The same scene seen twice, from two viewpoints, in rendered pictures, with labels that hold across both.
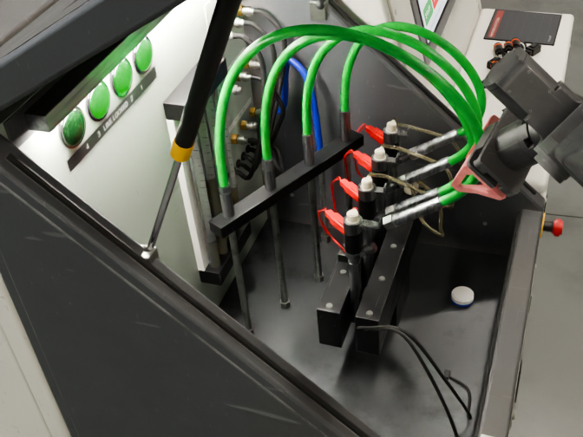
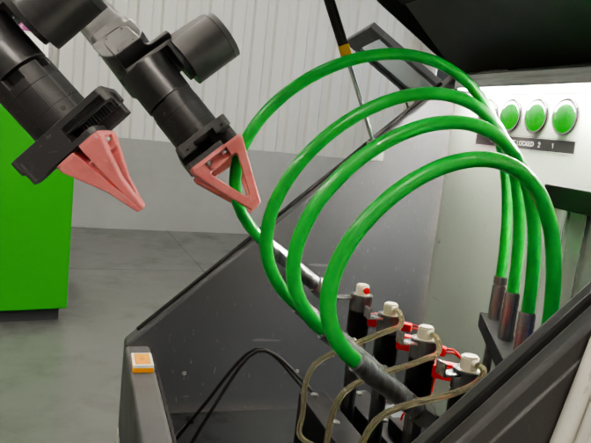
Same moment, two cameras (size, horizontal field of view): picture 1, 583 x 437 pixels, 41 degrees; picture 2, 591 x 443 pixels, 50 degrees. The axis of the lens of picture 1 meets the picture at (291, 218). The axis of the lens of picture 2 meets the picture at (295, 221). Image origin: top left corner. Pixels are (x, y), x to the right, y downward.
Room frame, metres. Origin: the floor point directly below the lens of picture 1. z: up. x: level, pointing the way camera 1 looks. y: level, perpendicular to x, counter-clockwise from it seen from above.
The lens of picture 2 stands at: (1.40, -0.67, 1.33)
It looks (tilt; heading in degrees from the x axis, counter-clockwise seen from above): 8 degrees down; 139
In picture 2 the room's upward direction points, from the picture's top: 6 degrees clockwise
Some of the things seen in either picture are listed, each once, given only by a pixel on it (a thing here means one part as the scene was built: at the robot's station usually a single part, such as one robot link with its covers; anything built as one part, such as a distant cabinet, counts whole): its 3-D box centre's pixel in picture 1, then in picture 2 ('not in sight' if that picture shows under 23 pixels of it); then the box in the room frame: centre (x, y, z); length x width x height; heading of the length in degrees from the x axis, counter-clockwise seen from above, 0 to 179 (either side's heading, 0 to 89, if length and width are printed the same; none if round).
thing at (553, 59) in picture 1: (508, 86); not in sight; (1.47, -0.50, 0.97); 0.70 x 0.22 x 0.03; 157
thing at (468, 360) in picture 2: (391, 129); (469, 370); (1.10, -0.18, 1.13); 0.02 x 0.02 x 0.03
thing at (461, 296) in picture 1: (462, 296); not in sight; (0.98, -0.29, 0.84); 0.04 x 0.04 x 0.01
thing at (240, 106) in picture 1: (240, 75); not in sight; (1.20, 0.06, 1.20); 0.13 x 0.03 x 0.31; 157
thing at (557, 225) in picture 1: (552, 226); not in sight; (1.18, -0.52, 0.80); 0.05 x 0.04 x 0.05; 157
